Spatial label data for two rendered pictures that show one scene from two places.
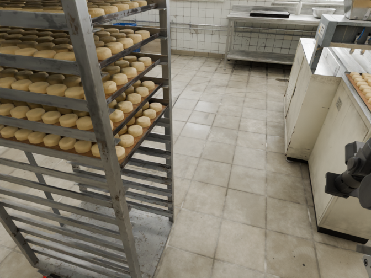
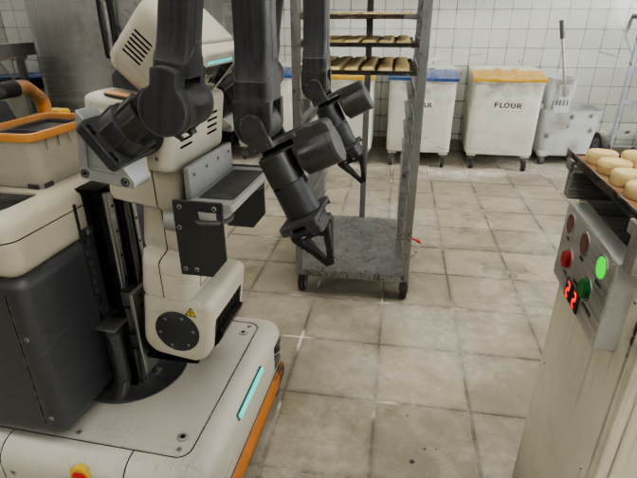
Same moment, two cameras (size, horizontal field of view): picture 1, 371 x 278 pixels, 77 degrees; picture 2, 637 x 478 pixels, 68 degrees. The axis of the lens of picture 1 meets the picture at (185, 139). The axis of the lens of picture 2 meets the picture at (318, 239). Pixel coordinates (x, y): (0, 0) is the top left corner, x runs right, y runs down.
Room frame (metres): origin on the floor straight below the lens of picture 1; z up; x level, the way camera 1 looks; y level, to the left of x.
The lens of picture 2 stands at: (0.34, -1.63, 1.13)
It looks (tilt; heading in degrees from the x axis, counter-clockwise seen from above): 25 degrees down; 84
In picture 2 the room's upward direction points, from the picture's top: straight up
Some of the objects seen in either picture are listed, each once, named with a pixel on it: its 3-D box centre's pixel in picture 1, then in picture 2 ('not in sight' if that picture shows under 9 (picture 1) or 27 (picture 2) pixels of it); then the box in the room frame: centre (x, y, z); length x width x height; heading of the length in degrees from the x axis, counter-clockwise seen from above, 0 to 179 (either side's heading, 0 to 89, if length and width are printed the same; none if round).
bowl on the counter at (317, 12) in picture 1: (322, 13); not in sight; (4.17, -2.13, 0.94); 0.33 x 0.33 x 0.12
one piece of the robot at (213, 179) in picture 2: not in sight; (220, 203); (0.24, -0.64, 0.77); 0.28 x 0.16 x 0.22; 72
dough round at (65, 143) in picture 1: (67, 143); not in sight; (0.59, 0.37, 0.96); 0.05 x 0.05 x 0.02
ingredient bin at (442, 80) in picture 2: not in sight; (419, 114); (1.67, 2.39, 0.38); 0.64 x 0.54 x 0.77; 73
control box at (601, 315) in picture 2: not in sight; (590, 268); (0.85, -1.01, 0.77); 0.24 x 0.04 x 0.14; 72
